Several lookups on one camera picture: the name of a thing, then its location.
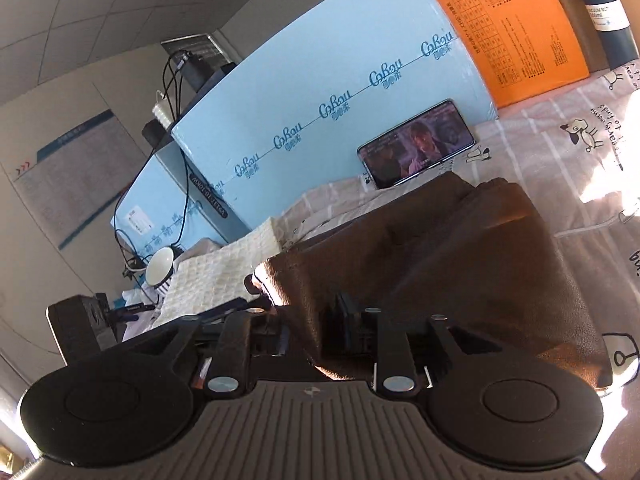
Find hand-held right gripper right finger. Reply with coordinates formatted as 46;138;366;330
319;290;503;394

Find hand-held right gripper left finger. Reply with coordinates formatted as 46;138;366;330
120;307;296;393

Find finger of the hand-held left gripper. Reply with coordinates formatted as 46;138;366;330
197;272;276;322

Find brown cloth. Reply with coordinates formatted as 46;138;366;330
252;171;613;393

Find cream waffle textured cloth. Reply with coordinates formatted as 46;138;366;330
157;217;283;323

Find white round bowl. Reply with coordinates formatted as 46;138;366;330
145;247;176;288

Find smartphone with lit screen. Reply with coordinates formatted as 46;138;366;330
356;100;477;191

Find white power strip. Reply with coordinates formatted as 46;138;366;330
152;92;173;128

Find black electronic device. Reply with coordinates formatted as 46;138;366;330
180;55;236;91

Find light blue foam board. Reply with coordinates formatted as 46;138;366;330
171;0;501;233

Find orange printed board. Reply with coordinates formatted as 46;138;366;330
404;0;591;108

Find dark blue vacuum bottle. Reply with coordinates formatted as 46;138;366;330
562;0;638;68

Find black cables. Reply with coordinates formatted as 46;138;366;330
112;50;201;281

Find wall poster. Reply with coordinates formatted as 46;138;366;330
10;110;151;251

